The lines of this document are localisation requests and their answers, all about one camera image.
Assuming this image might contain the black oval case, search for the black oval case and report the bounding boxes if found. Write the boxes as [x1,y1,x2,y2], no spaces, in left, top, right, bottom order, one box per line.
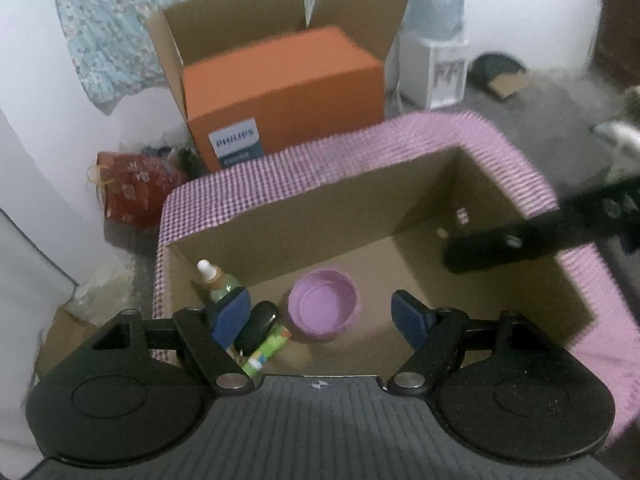
[235,301,280,356]

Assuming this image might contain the green lip balm tube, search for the green lip balm tube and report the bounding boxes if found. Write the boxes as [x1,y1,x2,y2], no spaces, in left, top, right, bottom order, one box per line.
[240,324,292,378]

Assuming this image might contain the purple checkered tablecloth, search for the purple checkered tablecloth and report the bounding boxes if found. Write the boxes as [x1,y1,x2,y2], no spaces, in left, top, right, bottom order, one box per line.
[152,112,640,441]

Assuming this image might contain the brown cardboard box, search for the brown cardboard box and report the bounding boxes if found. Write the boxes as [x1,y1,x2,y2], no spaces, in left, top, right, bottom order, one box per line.
[159,147,597,377]

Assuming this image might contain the purple plastic lid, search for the purple plastic lid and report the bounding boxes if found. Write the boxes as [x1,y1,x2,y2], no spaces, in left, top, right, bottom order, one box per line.
[288,268,362,343]

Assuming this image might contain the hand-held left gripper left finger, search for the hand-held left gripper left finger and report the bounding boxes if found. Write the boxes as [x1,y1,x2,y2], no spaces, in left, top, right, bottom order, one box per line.
[92,287,253,394]

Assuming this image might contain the white water dispenser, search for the white water dispenser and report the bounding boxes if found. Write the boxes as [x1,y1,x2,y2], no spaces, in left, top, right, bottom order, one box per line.
[397,32,471,110]

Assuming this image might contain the red gift bag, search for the red gift bag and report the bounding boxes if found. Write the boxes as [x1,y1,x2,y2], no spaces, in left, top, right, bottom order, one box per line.
[87,151,188,231]

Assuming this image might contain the orange box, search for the orange box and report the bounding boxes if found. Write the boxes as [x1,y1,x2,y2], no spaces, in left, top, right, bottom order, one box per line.
[181,26,386,173]

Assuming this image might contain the brown wooden door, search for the brown wooden door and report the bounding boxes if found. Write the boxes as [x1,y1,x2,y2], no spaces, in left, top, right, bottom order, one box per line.
[590,0,640,91]

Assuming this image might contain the flat cardboard piece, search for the flat cardboard piece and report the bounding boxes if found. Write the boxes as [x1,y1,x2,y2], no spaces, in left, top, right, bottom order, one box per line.
[487,72,533,98]

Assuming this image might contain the white furry animal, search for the white furry animal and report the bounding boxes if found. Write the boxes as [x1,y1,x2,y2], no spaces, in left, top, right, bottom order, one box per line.
[592,85,640,181]

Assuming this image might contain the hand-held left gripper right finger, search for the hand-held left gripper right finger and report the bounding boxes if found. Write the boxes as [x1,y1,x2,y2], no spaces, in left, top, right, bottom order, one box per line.
[387,289,546,395]

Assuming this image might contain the small cardboard box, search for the small cardboard box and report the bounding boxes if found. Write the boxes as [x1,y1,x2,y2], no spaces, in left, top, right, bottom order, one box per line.
[35,307,101,376]

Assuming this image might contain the blue floral cloth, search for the blue floral cloth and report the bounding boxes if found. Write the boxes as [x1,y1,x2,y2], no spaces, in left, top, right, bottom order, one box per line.
[52,0,401,116]

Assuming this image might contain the black wall cable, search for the black wall cable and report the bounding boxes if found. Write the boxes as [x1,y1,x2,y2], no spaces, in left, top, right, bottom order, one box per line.
[0,206,79,287]

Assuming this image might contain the green dropper bottle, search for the green dropper bottle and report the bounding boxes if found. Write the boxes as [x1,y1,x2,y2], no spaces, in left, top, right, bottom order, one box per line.
[196,259,246,307]

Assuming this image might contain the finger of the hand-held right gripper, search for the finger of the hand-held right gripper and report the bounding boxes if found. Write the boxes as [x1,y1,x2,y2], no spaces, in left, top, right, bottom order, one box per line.
[444,175,640,275]

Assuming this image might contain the large cardboard box with flaps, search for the large cardboard box with flaps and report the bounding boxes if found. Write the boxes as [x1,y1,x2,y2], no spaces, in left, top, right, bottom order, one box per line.
[145,0,415,171]

